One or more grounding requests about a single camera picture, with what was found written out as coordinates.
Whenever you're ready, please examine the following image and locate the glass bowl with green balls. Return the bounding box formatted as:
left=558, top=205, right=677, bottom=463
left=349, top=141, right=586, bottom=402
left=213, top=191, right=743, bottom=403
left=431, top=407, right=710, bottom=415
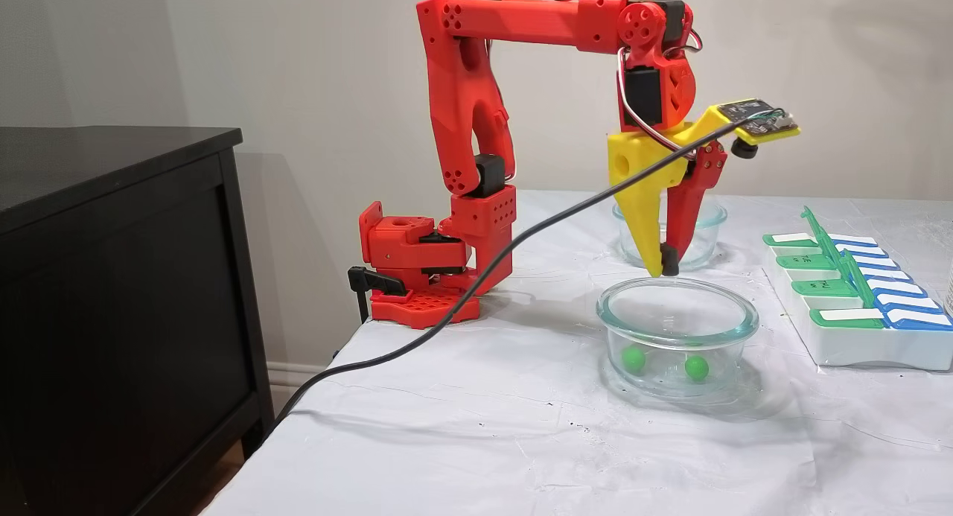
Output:
left=595, top=278, right=761, bottom=399

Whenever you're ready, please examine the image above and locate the glass bowl for red balls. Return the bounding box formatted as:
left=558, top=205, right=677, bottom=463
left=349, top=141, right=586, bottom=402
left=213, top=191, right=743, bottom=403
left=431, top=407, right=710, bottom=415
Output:
left=612, top=196, right=728, bottom=272

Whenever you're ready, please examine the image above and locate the black table clamp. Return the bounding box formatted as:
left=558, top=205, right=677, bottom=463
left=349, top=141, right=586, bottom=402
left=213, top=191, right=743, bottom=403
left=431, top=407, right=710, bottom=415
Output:
left=347, top=267, right=407, bottom=323

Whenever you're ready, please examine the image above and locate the camera board on yellow mount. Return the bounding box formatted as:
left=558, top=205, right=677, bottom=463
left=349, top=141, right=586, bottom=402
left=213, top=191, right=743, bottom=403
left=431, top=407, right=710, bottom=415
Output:
left=704, top=99, right=802, bottom=159

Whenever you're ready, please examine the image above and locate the black camera cable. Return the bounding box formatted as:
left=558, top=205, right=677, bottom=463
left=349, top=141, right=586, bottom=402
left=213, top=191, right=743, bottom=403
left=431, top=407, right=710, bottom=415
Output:
left=261, top=108, right=790, bottom=442

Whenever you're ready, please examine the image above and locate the weekly pill organizer box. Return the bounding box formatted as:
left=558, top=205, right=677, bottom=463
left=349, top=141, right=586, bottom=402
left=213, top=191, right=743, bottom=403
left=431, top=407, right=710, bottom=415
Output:
left=762, top=207, right=953, bottom=372

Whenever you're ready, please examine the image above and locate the white tablecloth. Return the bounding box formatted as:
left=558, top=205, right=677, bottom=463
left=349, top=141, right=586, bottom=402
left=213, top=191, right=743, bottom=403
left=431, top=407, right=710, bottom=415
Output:
left=201, top=192, right=953, bottom=516

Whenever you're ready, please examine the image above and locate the black wooden cabinet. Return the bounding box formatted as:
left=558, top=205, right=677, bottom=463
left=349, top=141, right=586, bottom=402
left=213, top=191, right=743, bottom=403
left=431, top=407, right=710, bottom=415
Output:
left=0, top=126, right=275, bottom=516

